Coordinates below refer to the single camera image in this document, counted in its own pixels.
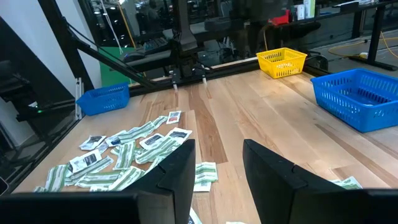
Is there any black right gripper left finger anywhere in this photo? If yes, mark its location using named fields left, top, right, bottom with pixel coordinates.
left=123, top=139, right=197, bottom=224

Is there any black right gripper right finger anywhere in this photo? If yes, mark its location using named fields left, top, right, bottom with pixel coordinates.
left=242, top=139, right=345, bottom=224

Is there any blue plastic basket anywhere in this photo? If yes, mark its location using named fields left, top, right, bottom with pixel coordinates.
left=310, top=67, right=398, bottom=133
left=75, top=82, right=131, bottom=116

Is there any yellow plastic basket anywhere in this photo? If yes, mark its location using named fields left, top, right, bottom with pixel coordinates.
left=255, top=47, right=308, bottom=79

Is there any grey desk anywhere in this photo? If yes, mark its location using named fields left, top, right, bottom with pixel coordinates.
left=123, top=17, right=253, bottom=74

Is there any green panel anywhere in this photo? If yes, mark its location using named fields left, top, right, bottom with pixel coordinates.
left=98, top=46, right=137, bottom=88

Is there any black computer mouse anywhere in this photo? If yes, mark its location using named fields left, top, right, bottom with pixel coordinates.
left=121, top=51, right=146, bottom=63

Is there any black keyboard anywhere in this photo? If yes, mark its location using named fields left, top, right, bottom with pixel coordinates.
left=143, top=36, right=170, bottom=54

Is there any red plastic box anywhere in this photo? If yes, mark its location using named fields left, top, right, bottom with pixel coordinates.
left=269, top=9, right=292, bottom=26

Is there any white cardboard carton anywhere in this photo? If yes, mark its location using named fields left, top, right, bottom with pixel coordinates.
left=292, top=4, right=306, bottom=21

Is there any green white carton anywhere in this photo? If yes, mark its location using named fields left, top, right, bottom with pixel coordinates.
left=303, top=0, right=317, bottom=19

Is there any black office desk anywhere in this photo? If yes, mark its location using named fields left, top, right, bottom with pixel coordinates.
left=254, top=0, right=398, bottom=72

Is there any silver aluminium bracket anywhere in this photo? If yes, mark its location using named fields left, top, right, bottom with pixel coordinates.
left=74, top=77, right=84, bottom=121

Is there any orange hanging cord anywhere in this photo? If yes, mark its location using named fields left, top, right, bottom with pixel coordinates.
left=119, top=5, right=137, bottom=48

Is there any white hanging cord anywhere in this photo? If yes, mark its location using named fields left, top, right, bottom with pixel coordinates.
left=99, top=0, right=124, bottom=54

